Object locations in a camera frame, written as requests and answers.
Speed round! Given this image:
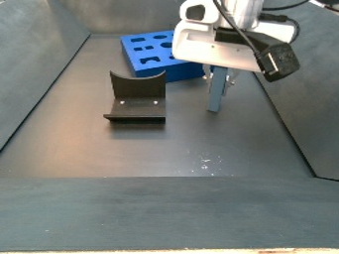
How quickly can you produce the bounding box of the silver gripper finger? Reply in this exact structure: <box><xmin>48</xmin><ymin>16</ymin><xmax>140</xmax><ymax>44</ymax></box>
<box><xmin>203</xmin><ymin>64</ymin><xmax>212</xmax><ymax>81</ymax></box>
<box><xmin>223</xmin><ymin>68</ymin><xmax>242</xmax><ymax>95</ymax></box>

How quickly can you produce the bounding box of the light blue rectangular block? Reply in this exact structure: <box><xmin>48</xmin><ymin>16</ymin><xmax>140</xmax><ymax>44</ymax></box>
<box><xmin>208</xmin><ymin>66</ymin><xmax>228</xmax><ymax>112</ymax></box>

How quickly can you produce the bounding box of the blue shape-sorting board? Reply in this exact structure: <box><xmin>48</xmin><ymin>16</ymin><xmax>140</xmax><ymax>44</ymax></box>
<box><xmin>120</xmin><ymin>30</ymin><xmax>213</xmax><ymax>82</ymax></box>

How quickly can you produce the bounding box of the black camera cable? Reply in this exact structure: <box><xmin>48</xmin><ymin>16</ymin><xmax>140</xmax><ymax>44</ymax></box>
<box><xmin>212</xmin><ymin>0</ymin><xmax>310</xmax><ymax>54</ymax></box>

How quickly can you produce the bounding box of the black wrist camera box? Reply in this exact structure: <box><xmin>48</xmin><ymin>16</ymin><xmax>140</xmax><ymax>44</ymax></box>
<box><xmin>215</xmin><ymin>28</ymin><xmax>300</xmax><ymax>82</ymax></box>

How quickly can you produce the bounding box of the dark curved bracket stand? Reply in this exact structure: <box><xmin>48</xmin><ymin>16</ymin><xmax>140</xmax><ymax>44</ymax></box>
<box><xmin>103</xmin><ymin>71</ymin><xmax>165</xmax><ymax>123</ymax></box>

